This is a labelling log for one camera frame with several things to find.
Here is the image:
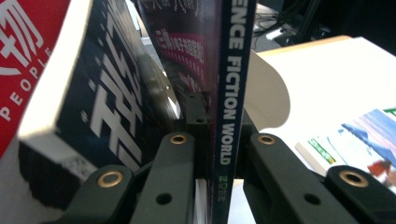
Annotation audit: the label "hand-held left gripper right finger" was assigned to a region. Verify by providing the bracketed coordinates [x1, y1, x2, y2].
[242, 123, 360, 224]

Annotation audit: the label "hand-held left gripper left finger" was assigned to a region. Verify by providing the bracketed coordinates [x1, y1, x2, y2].
[129, 91, 213, 224]

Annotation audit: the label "beige expandable book rack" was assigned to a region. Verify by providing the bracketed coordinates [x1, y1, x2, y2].
[138, 50, 291, 133]

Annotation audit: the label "dark blue space art magazine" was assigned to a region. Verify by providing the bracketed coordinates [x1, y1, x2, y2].
[16, 0, 182, 210]

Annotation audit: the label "thin red cover magazine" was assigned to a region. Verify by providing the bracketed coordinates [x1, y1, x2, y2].
[135, 0, 258, 224]

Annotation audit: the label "portrait cover magazine red banner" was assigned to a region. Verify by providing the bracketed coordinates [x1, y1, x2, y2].
[0, 0, 72, 161]

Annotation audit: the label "white power strip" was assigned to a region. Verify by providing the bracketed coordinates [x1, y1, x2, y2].
[265, 27, 287, 42]

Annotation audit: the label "black stand with dark base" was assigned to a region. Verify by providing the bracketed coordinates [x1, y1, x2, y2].
[279, 0, 332, 45]

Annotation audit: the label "black floor cables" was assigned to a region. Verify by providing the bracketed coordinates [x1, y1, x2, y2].
[253, 10, 283, 34]

